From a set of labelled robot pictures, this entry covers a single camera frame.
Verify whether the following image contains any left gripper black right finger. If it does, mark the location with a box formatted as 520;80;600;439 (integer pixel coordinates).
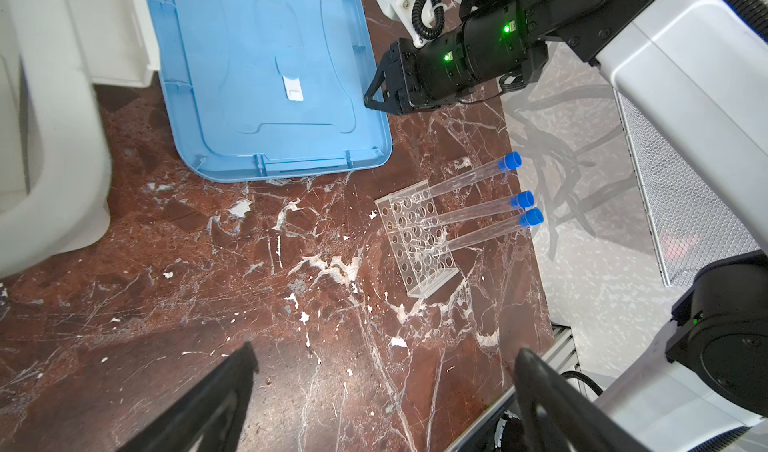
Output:
514;348;646;451

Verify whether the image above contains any white wire mesh basket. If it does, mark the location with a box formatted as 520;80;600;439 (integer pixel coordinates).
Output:
615;93;759;287

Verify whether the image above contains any white plastic storage bin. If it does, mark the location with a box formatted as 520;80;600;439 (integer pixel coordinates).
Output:
1;0;160;276

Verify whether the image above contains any pink object in basket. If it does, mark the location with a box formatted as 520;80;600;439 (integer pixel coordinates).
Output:
660;234;699;263

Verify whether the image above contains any blue plastic bin lid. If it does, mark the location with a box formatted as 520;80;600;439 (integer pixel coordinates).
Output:
146;0;392;183

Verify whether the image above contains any clear acrylic test tube rack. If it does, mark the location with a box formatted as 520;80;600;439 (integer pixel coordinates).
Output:
375;181;459;300

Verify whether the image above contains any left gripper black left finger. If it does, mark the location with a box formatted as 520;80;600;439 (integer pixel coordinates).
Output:
120;342;259;451

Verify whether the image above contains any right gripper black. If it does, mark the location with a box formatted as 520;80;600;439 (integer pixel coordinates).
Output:
363;7;549;115

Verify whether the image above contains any blue capped test tube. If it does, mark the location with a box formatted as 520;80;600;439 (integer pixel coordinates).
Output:
424;191;535;227
426;152;522;198
446;208;544;252

